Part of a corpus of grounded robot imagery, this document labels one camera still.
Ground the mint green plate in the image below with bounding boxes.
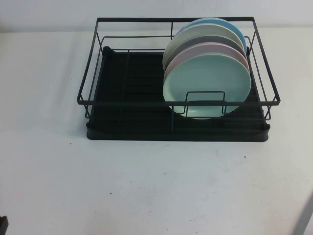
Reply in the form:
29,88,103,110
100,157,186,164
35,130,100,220
162,54,252,120

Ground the pink plate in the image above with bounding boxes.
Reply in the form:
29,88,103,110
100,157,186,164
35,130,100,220
164,42,250,74

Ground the grey plate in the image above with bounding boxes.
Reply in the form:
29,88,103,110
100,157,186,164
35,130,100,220
171,35,247,62

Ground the cream plate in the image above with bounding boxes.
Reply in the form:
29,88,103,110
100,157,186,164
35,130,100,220
162,23,246,74

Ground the blue plate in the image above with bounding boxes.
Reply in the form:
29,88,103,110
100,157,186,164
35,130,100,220
179,17,246,53

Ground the black wire dish rack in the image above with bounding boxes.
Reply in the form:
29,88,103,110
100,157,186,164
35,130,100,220
86,46,271,141
77,16,280,130

